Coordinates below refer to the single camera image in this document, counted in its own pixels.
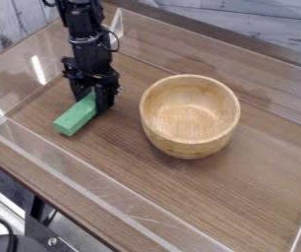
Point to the light wooden bowl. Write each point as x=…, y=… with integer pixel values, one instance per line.
x=190, y=114

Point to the green rectangular block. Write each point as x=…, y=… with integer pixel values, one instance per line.
x=74, y=119

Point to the black metal base plate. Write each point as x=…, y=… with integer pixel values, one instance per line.
x=38, y=238

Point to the black table leg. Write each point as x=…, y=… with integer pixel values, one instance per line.
x=38, y=208

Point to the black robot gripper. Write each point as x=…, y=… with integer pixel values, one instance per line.
x=90, y=64

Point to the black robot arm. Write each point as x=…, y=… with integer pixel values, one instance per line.
x=82, y=17

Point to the clear acrylic tray wall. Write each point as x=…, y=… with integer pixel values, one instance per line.
x=143, y=201

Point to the clear acrylic corner bracket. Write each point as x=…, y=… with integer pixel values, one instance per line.
x=117, y=28

